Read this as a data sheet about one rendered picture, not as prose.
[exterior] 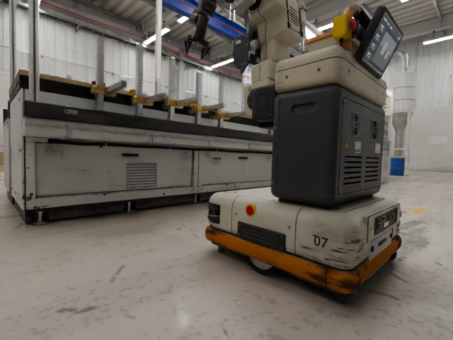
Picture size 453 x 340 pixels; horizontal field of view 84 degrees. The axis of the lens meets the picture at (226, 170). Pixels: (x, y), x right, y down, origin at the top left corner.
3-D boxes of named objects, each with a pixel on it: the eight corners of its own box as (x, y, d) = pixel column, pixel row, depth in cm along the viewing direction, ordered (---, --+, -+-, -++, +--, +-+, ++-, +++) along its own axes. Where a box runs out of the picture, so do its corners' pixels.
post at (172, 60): (174, 123, 189) (175, 57, 187) (170, 122, 187) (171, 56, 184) (171, 123, 192) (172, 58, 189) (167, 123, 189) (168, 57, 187)
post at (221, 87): (222, 131, 224) (224, 75, 222) (220, 131, 222) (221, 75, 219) (220, 131, 227) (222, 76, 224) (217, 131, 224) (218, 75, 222)
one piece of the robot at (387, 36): (377, 94, 110) (408, 38, 102) (346, 73, 85) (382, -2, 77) (353, 87, 117) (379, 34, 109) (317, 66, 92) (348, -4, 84)
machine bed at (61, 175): (350, 183, 503) (353, 138, 498) (21, 227, 147) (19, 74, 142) (317, 179, 552) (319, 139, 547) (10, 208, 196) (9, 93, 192)
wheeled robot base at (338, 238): (402, 251, 116) (406, 197, 115) (350, 306, 72) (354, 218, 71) (278, 222, 164) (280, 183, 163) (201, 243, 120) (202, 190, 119)
